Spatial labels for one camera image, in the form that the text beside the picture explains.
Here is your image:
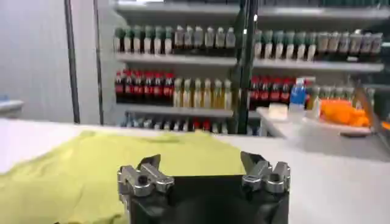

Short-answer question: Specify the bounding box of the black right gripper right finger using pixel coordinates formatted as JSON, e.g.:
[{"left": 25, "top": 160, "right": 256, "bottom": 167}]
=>
[{"left": 239, "top": 151, "right": 291, "bottom": 194}]

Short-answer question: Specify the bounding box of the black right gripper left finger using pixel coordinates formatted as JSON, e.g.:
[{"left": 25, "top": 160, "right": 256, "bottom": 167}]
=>
[{"left": 117, "top": 153, "right": 176, "bottom": 198}]

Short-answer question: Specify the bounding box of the yellow-green shirt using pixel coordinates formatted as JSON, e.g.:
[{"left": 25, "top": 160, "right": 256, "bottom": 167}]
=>
[{"left": 0, "top": 130, "right": 246, "bottom": 224}]

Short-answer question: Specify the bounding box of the small white side table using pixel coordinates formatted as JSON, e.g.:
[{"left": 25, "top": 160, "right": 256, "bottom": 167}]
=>
[{"left": 256, "top": 106, "right": 390, "bottom": 147}]

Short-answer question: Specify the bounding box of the white box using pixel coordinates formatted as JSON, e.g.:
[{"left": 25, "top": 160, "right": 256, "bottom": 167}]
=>
[{"left": 268, "top": 102, "right": 289, "bottom": 121}]

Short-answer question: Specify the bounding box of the blue spray bottle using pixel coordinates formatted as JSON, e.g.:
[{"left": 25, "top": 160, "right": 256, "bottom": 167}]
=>
[{"left": 288, "top": 77, "right": 307, "bottom": 114}]

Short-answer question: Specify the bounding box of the orange cloth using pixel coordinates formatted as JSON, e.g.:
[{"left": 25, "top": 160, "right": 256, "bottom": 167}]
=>
[{"left": 319, "top": 99, "right": 371, "bottom": 128}]

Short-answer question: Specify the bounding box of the shelf rack with bottles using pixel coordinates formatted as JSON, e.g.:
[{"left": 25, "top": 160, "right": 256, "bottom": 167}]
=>
[{"left": 112, "top": 0, "right": 390, "bottom": 136}]

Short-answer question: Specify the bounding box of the black vertical pole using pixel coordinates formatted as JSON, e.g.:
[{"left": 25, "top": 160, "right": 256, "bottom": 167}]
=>
[
  {"left": 63, "top": 0, "right": 81, "bottom": 124},
  {"left": 93, "top": 0, "right": 105, "bottom": 125}
]

